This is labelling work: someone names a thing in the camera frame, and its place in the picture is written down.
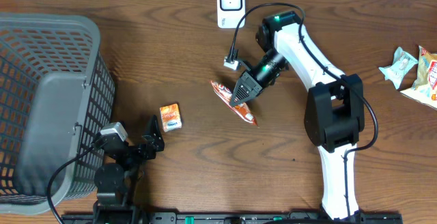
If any red Top chocolate bar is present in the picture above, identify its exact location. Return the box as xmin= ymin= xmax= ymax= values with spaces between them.
xmin=210 ymin=81 xmax=258 ymax=126

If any small orange snack box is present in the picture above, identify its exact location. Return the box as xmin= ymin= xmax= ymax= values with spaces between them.
xmin=160 ymin=103 xmax=182 ymax=132

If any grey plastic shopping basket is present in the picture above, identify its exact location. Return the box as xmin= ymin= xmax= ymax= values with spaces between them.
xmin=1 ymin=12 xmax=115 ymax=215

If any mint white snack packet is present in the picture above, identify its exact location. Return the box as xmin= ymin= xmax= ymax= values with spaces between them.
xmin=378 ymin=46 xmax=419 ymax=89

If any yellow red noodle packet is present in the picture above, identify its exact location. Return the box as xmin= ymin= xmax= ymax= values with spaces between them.
xmin=400 ymin=46 xmax=437 ymax=109

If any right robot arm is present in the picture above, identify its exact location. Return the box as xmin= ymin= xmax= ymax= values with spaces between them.
xmin=229 ymin=11 xmax=364 ymax=221

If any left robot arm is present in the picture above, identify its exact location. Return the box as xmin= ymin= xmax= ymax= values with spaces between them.
xmin=93 ymin=115 xmax=165 ymax=223

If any white barcode scanner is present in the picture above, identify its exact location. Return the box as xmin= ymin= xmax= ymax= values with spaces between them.
xmin=216 ymin=0 xmax=246 ymax=29

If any black left camera cable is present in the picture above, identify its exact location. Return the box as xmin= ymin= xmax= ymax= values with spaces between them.
xmin=46 ymin=143 xmax=103 ymax=224

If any black camera cable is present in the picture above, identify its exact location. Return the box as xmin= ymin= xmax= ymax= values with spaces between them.
xmin=227 ymin=2 xmax=379 ymax=221
xmin=46 ymin=143 xmax=103 ymax=224

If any black right camera cable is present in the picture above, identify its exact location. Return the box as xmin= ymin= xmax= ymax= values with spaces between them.
xmin=227 ymin=2 xmax=379 ymax=221

